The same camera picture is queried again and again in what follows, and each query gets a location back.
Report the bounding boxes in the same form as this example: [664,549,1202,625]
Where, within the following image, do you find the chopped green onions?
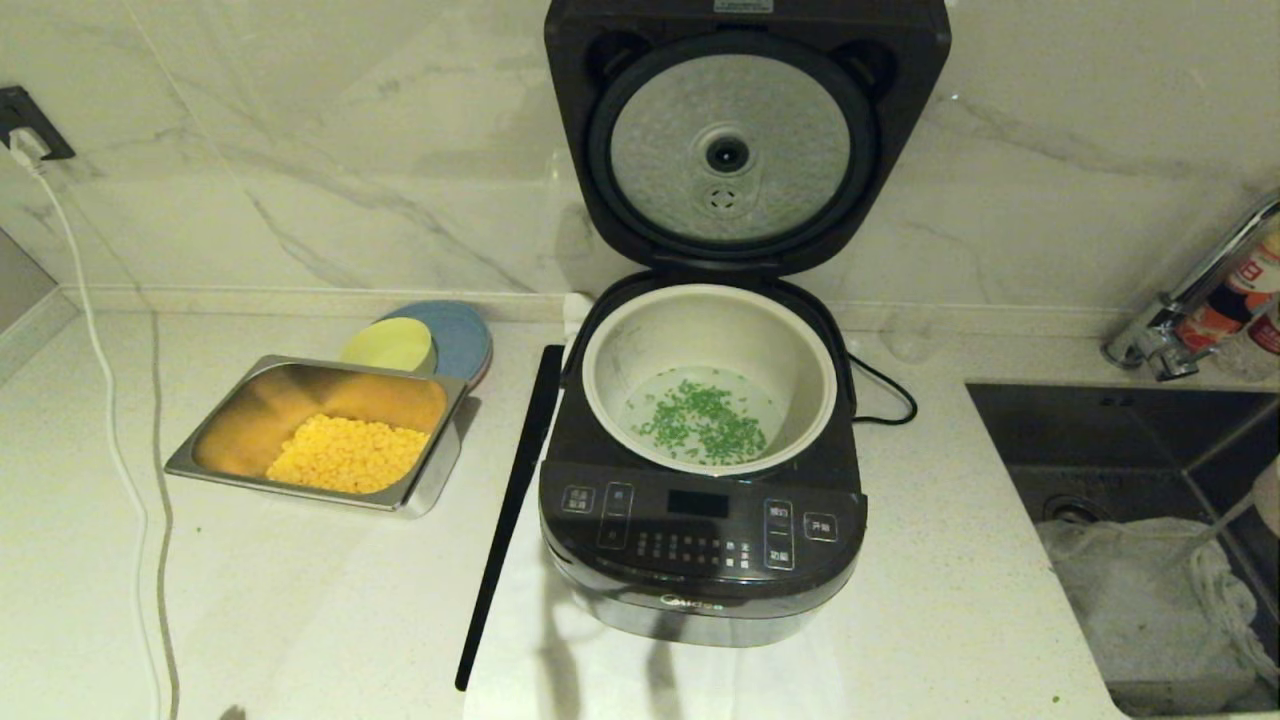
[632,378,771,467]

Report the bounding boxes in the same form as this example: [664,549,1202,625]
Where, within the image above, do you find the black rice cooker lid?
[544,0,953,278]

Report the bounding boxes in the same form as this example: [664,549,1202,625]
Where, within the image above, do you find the pink bowl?
[1253,455,1280,539]

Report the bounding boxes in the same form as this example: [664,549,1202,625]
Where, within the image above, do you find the white inner pot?
[581,284,839,477]

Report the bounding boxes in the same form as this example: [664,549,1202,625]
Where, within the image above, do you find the black rice cooker base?
[539,266,870,649]

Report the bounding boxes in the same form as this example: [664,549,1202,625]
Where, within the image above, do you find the blue plate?
[377,300,494,391]

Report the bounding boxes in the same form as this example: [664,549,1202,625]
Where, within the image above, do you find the long black flat strip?
[455,344,567,693]

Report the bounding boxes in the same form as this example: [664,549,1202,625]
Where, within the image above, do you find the pale yellow plate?
[339,317,438,377]

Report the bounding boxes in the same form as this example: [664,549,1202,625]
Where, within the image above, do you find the clear glass cup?
[880,308,941,364]

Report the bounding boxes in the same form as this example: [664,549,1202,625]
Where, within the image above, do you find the yellow corn kernels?
[265,414,432,496]

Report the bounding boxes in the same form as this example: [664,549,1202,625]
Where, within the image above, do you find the stainless steel food pan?
[164,354,472,519]

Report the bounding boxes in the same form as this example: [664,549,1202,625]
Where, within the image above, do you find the metal sink drain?
[1040,493,1101,527]

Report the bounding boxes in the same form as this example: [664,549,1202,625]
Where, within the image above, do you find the chrome faucet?
[1098,190,1280,385]

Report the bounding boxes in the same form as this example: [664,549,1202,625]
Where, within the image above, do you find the grey white dish cloth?
[1036,517,1280,693]

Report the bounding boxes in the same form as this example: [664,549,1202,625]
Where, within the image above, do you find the orange bottle with red label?
[1170,232,1280,359]

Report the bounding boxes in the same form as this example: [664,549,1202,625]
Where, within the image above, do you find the clear bottle with red label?
[1210,295,1280,383]

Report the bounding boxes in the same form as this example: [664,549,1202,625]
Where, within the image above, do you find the black cord loop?
[848,355,919,427]

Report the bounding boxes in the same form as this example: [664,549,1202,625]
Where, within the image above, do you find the white power cable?
[27,160,168,720]

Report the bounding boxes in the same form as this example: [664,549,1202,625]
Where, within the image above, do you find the black wall socket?
[0,86,77,163]

